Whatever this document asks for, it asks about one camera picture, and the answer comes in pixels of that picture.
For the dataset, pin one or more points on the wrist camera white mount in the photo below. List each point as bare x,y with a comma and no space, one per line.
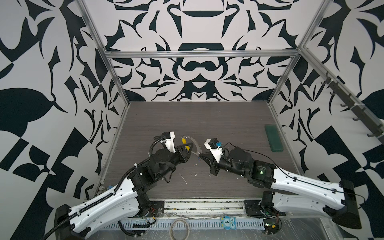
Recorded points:
215,147
168,141

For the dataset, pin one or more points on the white tape roll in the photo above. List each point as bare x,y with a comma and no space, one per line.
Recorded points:
179,224

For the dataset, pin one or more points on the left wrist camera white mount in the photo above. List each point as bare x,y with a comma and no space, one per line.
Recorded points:
168,141

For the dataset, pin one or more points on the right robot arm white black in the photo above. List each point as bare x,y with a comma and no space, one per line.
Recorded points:
337,200

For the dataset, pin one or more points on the blue monster sticker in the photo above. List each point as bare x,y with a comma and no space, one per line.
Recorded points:
228,223

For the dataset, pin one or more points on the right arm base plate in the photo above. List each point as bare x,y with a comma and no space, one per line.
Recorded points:
253,209

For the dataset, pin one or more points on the green rectangular plastic case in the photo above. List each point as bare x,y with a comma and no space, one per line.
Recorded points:
274,139

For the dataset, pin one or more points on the black wall hook rail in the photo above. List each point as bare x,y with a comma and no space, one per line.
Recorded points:
350,102

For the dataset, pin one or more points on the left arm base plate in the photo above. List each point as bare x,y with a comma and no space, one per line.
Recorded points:
150,209

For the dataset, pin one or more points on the metal keyring with keys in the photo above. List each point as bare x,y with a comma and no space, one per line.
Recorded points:
198,149

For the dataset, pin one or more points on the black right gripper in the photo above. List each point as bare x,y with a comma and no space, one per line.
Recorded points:
215,166

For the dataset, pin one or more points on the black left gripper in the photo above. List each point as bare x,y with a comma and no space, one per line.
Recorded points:
182,152

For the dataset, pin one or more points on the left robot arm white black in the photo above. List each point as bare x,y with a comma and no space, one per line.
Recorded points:
125,200

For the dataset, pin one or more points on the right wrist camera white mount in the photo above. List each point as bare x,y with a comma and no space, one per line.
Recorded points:
215,147

